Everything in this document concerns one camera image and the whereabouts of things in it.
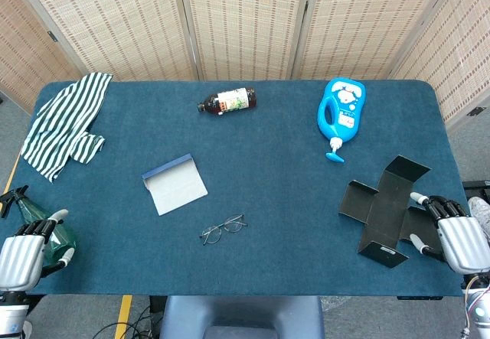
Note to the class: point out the blue glasses case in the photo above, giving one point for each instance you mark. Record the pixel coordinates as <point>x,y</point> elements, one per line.
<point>176,190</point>

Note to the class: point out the green white striped cloth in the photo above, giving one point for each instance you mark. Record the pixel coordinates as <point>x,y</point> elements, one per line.
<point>65,117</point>

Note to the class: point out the black table leg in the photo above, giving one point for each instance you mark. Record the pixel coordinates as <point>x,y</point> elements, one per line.
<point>156,308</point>

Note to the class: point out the bamboo folding screen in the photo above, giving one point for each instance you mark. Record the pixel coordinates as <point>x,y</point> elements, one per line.
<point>245,25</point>

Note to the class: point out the blue cartoon pump bottle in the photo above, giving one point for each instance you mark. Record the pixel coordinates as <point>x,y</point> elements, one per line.
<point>344,117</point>

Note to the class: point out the black plastic bin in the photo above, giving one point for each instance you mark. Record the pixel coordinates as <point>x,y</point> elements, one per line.
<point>383,209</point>

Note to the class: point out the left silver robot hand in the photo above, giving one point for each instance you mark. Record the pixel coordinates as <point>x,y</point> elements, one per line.
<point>21,251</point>

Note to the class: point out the green plastic spray bottle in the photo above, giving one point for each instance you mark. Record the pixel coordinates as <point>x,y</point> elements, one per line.
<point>61,237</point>

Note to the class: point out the grey knitted shoe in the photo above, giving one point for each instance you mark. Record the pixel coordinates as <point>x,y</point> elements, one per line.
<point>481,209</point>

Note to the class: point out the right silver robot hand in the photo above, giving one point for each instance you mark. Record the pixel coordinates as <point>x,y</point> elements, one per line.
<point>463,243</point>

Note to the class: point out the wire-frame eyeglasses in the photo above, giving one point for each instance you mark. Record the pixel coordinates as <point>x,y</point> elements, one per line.
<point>223,227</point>

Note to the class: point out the black table control panel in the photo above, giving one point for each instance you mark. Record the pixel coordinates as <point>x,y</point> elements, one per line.
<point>419,298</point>

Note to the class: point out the brown tea bottle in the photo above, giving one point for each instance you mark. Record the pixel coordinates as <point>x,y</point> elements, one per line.
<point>229,101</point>

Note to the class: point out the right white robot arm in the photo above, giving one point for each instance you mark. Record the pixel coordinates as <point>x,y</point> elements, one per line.
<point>480,312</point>

